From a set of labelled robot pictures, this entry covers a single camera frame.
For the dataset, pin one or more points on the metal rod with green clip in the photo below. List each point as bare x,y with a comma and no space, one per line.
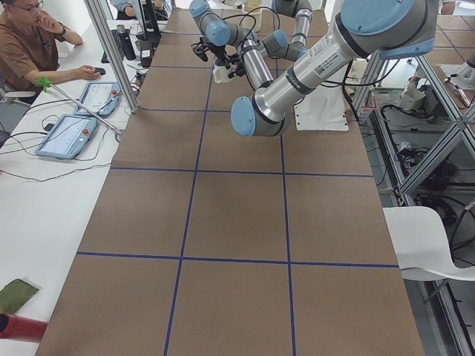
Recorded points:
45,83

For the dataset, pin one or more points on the green cloth pouch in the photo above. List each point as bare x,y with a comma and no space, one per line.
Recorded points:
15,294

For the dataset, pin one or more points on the black monitor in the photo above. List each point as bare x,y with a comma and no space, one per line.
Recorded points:
148,22

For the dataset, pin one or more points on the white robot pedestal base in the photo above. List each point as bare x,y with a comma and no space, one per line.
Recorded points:
323,109

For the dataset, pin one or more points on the lower blue teach pendant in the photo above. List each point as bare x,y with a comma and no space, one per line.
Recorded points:
67,137

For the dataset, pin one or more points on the upper blue teach pendant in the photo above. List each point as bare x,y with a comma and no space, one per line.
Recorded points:
101,97

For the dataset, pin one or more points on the white plastic mug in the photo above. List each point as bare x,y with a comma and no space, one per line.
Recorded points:
222,73

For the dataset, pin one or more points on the red cylinder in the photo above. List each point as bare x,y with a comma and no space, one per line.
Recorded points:
14,327

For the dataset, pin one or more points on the white lidded bin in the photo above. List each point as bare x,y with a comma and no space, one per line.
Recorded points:
252,19

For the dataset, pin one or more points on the white plastic chair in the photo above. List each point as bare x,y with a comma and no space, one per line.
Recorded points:
421,245

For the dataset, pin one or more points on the aluminium frame rack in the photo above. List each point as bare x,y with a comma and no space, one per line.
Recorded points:
419,136

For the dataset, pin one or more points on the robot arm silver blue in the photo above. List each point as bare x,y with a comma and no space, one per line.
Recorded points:
275,45
283,73

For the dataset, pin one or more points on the blue teach pendant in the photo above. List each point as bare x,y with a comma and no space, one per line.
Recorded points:
67,137
101,97

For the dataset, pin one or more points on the person in brown shirt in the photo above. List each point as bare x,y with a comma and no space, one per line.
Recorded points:
28,47

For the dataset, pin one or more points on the black water bottle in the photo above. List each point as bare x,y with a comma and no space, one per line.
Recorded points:
124,37

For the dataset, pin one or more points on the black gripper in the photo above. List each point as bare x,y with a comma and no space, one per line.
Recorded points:
221,55
240,70

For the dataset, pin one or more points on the black computer mouse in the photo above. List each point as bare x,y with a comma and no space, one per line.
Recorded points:
100,70

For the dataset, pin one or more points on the aluminium frame post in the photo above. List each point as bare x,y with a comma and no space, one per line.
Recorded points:
99,21

